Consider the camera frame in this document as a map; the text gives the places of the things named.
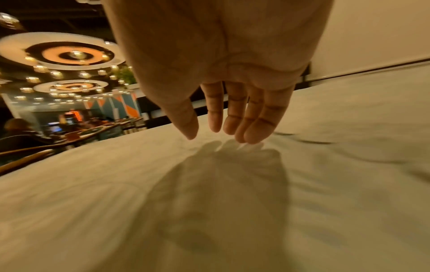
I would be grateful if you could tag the person's right hand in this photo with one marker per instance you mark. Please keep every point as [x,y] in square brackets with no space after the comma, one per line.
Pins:
[215,45]

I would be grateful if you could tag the green plant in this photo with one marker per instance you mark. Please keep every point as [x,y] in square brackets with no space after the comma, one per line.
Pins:
[127,75]

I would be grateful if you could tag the small round ceiling light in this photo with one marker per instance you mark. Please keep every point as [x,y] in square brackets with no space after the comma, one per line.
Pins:
[72,86]

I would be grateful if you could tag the large round ceiling light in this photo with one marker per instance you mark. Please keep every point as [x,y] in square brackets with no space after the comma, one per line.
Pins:
[63,54]

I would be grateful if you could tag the round wooden dining table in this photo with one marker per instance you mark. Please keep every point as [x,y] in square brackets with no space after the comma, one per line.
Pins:
[90,132]

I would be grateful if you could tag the white tablecloth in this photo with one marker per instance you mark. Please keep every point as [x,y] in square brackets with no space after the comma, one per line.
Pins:
[235,201]

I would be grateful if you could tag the orange and blue wall panel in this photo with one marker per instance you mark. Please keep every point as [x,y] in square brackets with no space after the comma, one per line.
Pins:
[124,105]

